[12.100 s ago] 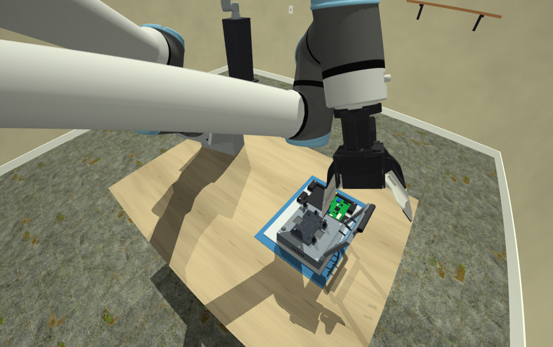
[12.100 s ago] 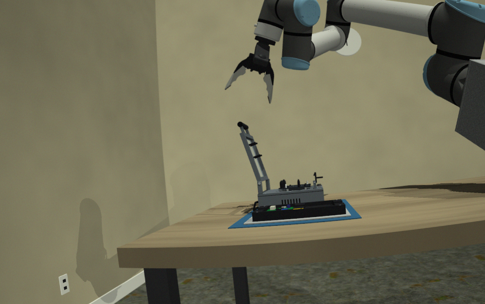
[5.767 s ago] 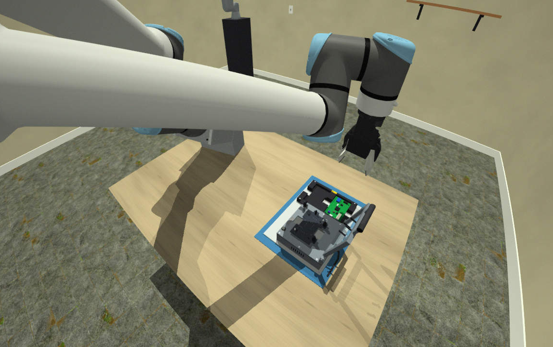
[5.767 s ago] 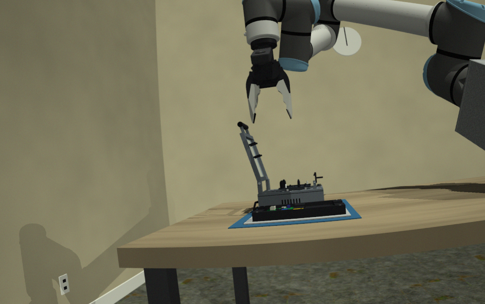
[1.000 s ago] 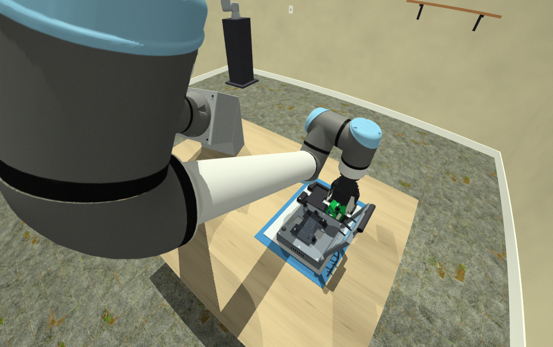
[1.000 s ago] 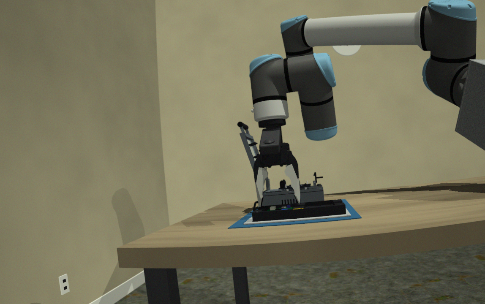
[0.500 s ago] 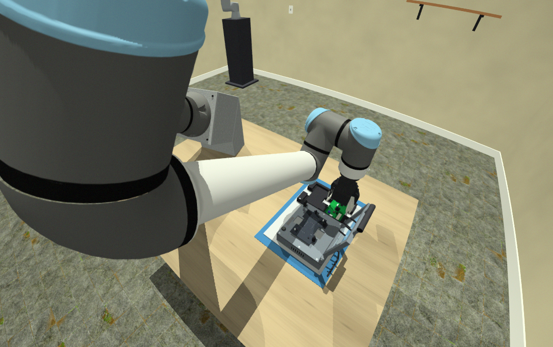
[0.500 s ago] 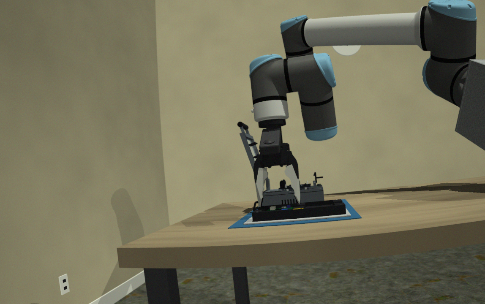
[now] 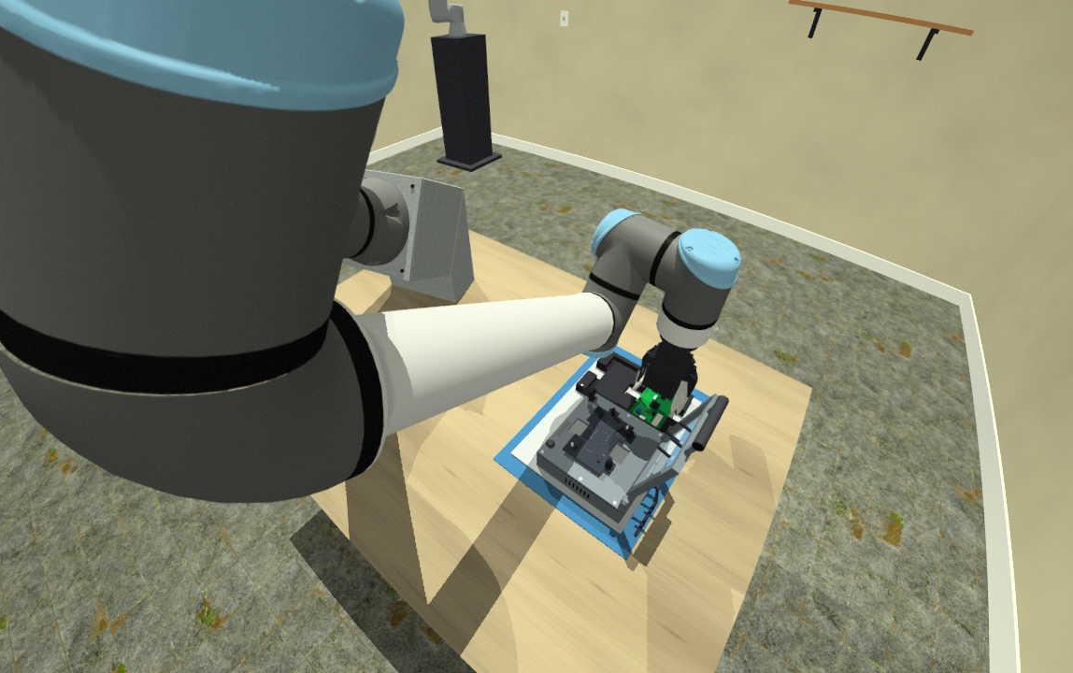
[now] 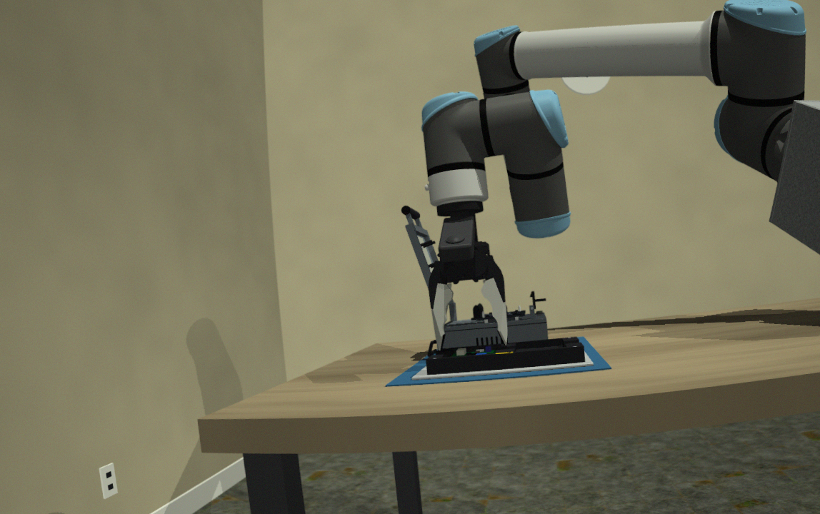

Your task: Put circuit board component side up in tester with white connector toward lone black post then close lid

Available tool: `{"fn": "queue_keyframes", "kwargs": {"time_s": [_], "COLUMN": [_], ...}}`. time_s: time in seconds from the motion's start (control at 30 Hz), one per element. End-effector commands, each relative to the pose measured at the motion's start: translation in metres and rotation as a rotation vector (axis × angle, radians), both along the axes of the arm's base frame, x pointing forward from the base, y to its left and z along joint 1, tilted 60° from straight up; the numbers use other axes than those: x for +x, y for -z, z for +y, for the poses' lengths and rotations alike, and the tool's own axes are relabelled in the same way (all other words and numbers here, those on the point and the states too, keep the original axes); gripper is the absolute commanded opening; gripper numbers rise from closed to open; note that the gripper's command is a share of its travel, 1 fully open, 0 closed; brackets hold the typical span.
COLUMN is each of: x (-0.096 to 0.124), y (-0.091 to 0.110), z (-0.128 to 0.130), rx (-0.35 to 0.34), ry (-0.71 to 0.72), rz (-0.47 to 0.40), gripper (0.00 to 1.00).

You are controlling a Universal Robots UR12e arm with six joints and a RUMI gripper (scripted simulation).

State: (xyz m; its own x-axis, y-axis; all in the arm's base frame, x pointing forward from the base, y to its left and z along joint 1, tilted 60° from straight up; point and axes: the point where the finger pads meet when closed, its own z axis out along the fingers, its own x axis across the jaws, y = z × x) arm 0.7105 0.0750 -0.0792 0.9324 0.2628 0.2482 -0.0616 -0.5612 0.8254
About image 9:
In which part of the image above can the green circuit board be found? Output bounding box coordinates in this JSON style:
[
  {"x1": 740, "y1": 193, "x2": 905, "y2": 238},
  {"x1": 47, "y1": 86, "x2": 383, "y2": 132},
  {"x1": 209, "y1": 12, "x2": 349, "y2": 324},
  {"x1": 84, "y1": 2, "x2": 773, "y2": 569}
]
[{"x1": 629, "y1": 387, "x2": 674, "y2": 428}]

